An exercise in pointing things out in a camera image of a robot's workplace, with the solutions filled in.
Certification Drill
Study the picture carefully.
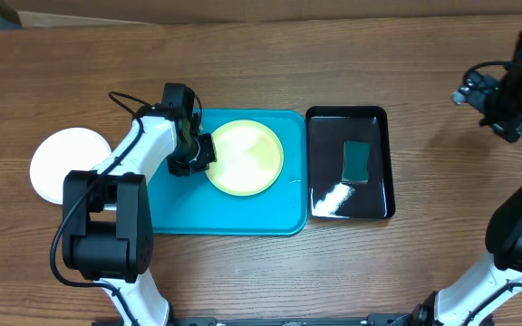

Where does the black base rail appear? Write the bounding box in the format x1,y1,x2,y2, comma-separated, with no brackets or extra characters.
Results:
169,313,409,326

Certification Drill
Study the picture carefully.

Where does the green and yellow sponge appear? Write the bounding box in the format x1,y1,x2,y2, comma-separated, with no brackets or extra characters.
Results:
342,140,370,184

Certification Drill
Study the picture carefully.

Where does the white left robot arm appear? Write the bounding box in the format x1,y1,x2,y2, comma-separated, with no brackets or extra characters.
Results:
49,83,216,325

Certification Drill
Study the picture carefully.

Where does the black water tray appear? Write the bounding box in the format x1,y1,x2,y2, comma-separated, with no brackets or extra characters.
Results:
305,106,396,220

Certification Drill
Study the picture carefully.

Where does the yellow plate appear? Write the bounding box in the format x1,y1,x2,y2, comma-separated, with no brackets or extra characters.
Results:
206,120,285,197

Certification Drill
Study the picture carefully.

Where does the teal plastic tray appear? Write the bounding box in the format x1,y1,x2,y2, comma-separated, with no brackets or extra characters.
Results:
148,109,308,236

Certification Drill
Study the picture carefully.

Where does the white plate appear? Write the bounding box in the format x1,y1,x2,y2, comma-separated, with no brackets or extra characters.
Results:
29,128,111,205

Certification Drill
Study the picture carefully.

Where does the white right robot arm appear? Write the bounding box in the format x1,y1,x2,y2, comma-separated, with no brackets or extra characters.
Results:
396,31,522,325

